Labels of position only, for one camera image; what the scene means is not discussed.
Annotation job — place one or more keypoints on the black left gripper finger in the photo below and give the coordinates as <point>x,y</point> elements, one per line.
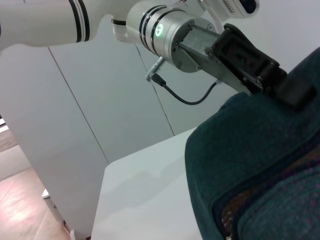
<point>296,91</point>

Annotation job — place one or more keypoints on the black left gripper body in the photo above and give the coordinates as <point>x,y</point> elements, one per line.
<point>247,60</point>

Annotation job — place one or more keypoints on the dark teal fabric lunch bag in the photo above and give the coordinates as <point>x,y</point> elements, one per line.
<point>250,162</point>

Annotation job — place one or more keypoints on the white robot head housing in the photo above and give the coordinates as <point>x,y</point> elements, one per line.
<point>232,7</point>

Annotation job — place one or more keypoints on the white table leg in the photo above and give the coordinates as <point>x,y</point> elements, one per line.
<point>53,205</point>

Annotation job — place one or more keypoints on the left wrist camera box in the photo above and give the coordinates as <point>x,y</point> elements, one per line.
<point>200,45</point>

